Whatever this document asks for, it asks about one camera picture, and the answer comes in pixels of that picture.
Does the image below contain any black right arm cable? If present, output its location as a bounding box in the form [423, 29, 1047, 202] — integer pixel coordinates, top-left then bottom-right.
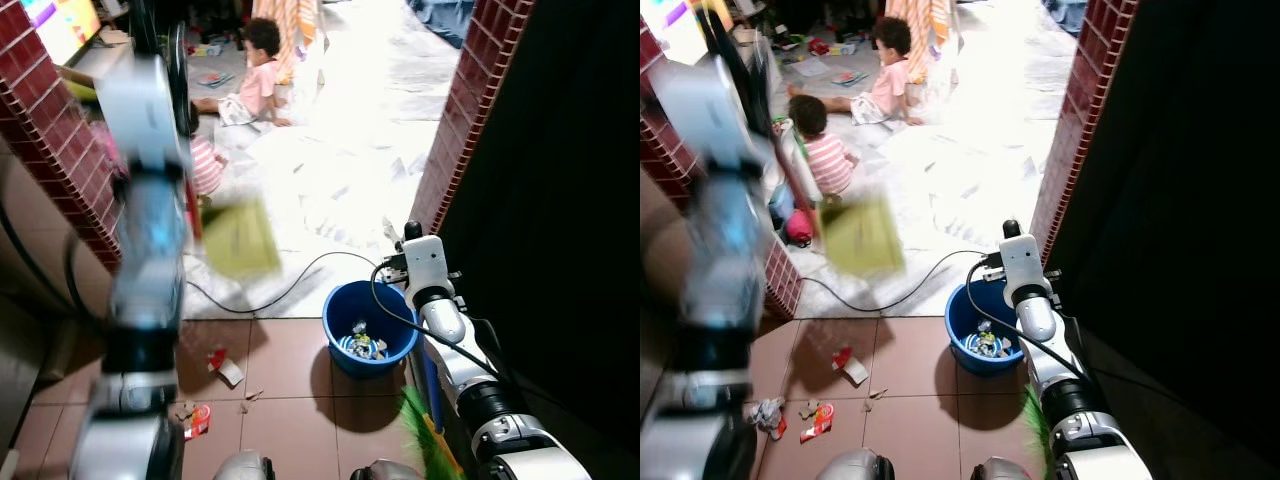
[369, 258, 473, 377]
[964, 258, 1083, 379]

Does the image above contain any grey right robot leg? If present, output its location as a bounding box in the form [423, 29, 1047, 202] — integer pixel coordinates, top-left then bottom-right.
[969, 456, 1033, 480]
[349, 459, 423, 480]

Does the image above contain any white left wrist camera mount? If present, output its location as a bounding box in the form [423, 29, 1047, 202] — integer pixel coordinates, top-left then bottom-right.
[655, 55, 763, 169]
[97, 55, 193, 173]

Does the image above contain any red and white wrapper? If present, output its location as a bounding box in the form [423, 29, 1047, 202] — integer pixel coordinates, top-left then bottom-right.
[831, 346, 870, 387]
[206, 346, 245, 388]

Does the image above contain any bright television screen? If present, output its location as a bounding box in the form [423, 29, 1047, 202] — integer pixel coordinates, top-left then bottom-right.
[640, 0, 693, 63]
[20, 0, 103, 67]

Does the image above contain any red crumpled wrapper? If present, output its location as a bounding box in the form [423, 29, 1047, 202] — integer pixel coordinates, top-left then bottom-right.
[182, 402, 214, 442]
[799, 401, 837, 444]

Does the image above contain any green bristle broom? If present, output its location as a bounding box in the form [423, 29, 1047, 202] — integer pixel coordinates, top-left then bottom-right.
[399, 350, 464, 480]
[1021, 385, 1057, 473]

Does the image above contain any black standing fan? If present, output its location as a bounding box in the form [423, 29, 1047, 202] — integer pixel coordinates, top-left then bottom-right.
[128, 0, 198, 138]
[698, 0, 783, 136]

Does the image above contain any child in pink shirt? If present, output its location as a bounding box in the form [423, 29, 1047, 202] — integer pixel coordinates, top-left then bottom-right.
[788, 16, 927, 127]
[190, 17, 294, 128]

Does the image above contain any grey crumpled paper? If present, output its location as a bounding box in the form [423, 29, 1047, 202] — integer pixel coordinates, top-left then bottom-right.
[749, 397, 790, 442]

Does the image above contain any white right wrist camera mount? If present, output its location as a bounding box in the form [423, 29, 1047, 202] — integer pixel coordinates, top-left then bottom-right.
[998, 235, 1048, 293]
[399, 235, 449, 293]

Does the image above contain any black floor cable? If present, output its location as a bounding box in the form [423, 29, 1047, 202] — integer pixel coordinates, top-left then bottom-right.
[184, 250, 379, 315]
[800, 249, 987, 312]

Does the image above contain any trash pile in bucket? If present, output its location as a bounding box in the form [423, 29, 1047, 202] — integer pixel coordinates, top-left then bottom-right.
[964, 321, 1012, 359]
[339, 321, 390, 360]

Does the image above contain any orange striped hanging cloth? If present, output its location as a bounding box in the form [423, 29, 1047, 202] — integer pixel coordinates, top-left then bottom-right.
[252, 0, 320, 63]
[885, 0, 952, 63]

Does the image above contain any blue plastic bucket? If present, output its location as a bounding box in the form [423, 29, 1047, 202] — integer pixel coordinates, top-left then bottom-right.
[322, 280, 420, 380]
[944, 280, 1028, 377]

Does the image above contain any child in striped shirt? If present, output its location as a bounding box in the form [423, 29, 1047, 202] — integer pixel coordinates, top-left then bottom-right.
[186, 135, 230, 197]
[772, 94, 860, 197]

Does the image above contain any grey robot leg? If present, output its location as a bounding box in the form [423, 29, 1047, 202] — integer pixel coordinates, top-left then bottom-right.
[212, 450, 277, 480]
[349, 459, 423, 480]
[814, 447, 895, 480]
[969, 456, 1033, 480]

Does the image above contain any grey left robot leg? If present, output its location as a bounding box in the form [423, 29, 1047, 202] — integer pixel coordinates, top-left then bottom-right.
[814, 447, 895, 480]
[212, 450, 277, 480]

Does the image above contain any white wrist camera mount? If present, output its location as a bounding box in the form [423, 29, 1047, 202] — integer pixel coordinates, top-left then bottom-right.
[97, 55, 193, 173]
[998, 235, 1048, 293]
[655, 55, 763, 169]
[399, 235, 449, 293]

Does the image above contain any yellow-green dustpan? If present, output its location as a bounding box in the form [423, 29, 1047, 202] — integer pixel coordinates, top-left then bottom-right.
[199, 197, 284, 280]
[778, 130, 907, 279]

